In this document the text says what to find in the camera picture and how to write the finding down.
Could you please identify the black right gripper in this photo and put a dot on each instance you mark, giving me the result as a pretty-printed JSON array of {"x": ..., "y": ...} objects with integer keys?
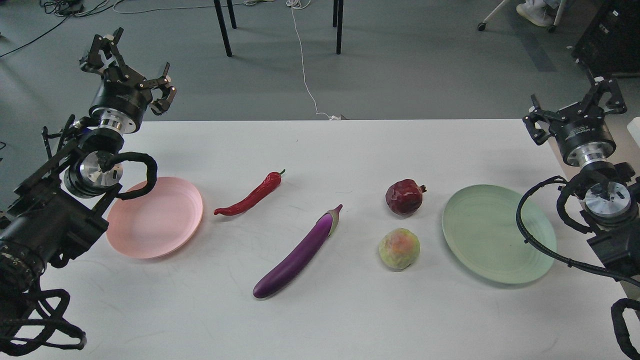
[{"x": 581, "y": 134}]

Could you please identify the black chair leg left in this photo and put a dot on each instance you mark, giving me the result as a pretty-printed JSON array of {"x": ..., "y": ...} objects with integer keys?
[{"x": 223, "y": 25}]

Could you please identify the purple eggplant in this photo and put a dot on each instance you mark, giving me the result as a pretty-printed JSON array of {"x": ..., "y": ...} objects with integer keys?
[{"x": 299, "y": 257}]

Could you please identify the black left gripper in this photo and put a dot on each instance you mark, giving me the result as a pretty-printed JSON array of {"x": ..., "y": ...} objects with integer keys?
[{"x": 124, "y": 93}]

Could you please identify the black chair leg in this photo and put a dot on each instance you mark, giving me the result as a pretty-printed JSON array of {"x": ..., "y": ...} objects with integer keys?
[
  {"x": 223, "y": 25},
  {"x": 338, "y": 17}
]

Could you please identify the red chili pepper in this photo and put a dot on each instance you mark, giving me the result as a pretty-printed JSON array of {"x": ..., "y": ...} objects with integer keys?
[{"x": 271, "y": 182}]

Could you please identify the white office chair base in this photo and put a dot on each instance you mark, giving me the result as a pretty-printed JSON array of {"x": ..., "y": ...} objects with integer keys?
[{"x": 557, "y": 9}]

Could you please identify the white shoe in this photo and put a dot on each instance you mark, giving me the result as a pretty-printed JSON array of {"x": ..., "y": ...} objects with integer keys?
[{"x": 535, "y": 11}]

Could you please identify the dark red pomegranate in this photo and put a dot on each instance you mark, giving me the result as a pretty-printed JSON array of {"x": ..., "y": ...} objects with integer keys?
[{"x": 405, "y": 197}]

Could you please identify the yellow green peach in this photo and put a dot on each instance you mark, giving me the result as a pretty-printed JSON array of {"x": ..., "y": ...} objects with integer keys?
[{"x": 399, "y": 249}]

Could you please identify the black chair leg right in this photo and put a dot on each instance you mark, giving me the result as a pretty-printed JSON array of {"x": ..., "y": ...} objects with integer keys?
[{"x": 338, "y": 17}]

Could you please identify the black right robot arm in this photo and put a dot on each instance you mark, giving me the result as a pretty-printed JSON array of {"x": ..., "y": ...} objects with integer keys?
[{"x": 602, "y": 199}]

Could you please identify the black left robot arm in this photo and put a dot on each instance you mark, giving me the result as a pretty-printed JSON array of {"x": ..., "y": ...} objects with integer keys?
[{"x": 59, "y": 211}]

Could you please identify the pink plate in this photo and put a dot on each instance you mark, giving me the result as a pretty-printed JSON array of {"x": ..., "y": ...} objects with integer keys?
[{"x": 158, "y": 223}]

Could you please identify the black equipment case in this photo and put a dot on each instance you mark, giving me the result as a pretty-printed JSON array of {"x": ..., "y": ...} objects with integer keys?
[{"x": 610, "y": 44}]

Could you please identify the green plate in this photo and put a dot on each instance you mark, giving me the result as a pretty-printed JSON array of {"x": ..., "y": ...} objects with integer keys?
[{"x": 480, "y": 228}]

